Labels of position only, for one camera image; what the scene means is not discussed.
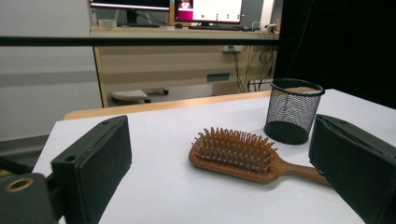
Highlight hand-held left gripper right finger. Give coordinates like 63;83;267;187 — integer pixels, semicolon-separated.
308;114;396;224

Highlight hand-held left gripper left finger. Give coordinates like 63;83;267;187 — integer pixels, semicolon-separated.
50;115;133;224

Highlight black mesh pen holder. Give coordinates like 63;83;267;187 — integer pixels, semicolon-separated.
263;77;326;146

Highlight wooden hairbrush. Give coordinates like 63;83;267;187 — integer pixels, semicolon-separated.
189;126;332;187

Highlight white chair base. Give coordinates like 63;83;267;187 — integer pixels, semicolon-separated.
110;88;170;105

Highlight light wooden desk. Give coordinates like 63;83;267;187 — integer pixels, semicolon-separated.
90;24;281;108

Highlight black curtain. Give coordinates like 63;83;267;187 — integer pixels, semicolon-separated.
274;0;396;110

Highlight clear plastic container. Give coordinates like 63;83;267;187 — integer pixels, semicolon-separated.
98;19;118;30

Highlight grey desk label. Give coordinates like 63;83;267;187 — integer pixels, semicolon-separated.
206;73;231;82

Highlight dark computer monitor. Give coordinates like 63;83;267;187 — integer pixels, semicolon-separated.
90;0;171;12

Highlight white power strip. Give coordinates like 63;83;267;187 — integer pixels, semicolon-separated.
221;45;245;53

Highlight black keyboard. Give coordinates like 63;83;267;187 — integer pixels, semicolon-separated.
188;24;243;32

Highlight lit computer monitor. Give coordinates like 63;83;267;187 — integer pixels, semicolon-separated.
174;0;244;24

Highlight black horizontal frame bar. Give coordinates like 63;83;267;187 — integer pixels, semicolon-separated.
0;35;281;47

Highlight bundle of desk cables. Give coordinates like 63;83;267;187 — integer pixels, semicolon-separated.
232;46;278;93

